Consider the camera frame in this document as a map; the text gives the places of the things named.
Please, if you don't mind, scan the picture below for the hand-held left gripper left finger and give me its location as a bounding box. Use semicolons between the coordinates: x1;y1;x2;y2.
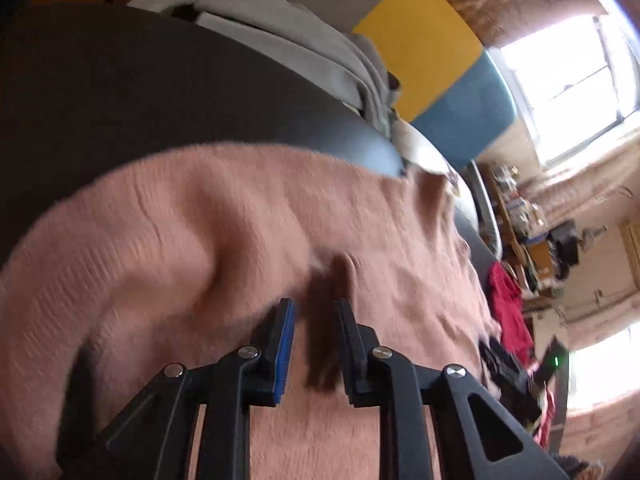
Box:
56;298;295;480

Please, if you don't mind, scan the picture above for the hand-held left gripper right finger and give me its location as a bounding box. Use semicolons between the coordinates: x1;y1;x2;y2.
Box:
335;298;571;480

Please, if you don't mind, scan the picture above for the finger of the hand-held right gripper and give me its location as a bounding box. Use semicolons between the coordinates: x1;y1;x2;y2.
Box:
479;337;543;423

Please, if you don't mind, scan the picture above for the pink knit sweater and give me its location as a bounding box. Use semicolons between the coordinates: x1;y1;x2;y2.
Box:
0;142;503;480

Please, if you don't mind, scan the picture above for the pile of grey clothes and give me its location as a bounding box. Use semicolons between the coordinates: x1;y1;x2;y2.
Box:
127;0;403;136

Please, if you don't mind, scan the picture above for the red garment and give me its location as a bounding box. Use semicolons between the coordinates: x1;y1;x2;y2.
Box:
487;260;535;363

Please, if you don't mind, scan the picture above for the black bag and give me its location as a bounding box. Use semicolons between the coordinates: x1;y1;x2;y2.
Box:
546;219;583;281

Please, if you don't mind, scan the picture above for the cluttered wooden shelf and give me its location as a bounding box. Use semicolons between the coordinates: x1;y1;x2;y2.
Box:
480;160;568;301

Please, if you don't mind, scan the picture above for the white cloth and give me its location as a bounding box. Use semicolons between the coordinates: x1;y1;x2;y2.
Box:
392;117;453;177

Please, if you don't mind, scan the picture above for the blue cushion panel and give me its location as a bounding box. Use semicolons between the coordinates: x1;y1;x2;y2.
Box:
410;50;519;168

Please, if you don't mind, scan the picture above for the bright window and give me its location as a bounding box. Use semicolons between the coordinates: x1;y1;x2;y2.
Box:
492;12;640;166

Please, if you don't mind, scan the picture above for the black table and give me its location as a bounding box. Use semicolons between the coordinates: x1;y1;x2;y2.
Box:
0;2;493;281

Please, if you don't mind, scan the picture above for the yellow cushion panel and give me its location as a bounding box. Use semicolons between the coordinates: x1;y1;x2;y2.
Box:
352;0;486;124

